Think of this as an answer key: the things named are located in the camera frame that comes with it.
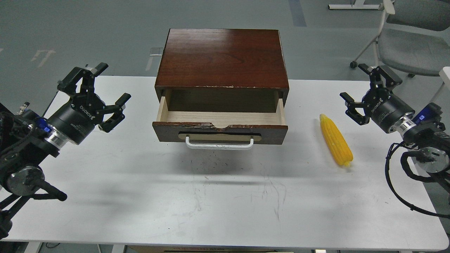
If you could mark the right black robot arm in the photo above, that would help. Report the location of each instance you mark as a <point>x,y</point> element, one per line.
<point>424,130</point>

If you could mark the dark wooden cabinet box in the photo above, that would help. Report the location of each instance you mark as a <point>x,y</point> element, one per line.
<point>222,58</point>

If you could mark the yellow corn cob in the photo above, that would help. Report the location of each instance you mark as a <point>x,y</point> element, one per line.
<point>335,141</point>

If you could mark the grey office chair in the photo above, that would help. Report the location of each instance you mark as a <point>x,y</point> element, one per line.
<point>412,52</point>

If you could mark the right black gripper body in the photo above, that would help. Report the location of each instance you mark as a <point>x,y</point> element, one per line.
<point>385,108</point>

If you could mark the wooden drawer with white handle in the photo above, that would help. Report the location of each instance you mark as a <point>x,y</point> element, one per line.
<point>222,116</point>

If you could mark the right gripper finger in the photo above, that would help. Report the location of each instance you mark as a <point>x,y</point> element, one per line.
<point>351,109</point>
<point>381,77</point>

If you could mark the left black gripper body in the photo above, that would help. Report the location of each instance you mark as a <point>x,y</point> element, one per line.
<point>77,118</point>

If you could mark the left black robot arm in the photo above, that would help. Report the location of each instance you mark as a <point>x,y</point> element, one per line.
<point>27,139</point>

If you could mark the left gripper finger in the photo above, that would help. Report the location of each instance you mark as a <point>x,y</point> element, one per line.
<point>117,113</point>
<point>87,75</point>

